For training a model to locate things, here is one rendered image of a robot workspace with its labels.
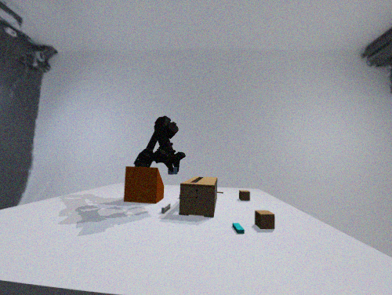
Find small cyan rectangular block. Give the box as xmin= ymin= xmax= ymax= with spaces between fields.
xmin=233 ymin=223 xmax=245 ymax=234

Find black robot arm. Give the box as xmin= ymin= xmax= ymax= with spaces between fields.
xmin=133 ymin=116 xmax=179 ymax=167

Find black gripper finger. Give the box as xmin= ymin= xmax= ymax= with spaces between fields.
xmin=172 ymin=156 xmax=181 ymax=172
xmin=159 ymin=155 xmax=173 ymax=173

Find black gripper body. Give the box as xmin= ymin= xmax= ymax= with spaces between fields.
xmin=151 ymin=140 xmax=186 ymax=161

